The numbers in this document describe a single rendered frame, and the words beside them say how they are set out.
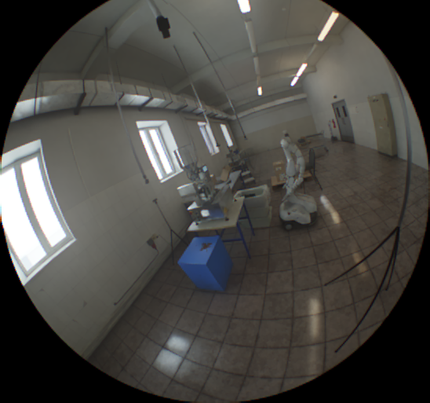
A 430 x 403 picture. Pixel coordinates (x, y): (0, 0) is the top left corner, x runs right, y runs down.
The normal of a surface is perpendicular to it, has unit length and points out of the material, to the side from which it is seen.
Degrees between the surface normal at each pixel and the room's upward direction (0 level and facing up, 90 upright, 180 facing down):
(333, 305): 0
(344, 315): 0
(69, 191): 90
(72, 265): 90
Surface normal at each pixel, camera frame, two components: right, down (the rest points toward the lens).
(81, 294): 0.88, -0.24
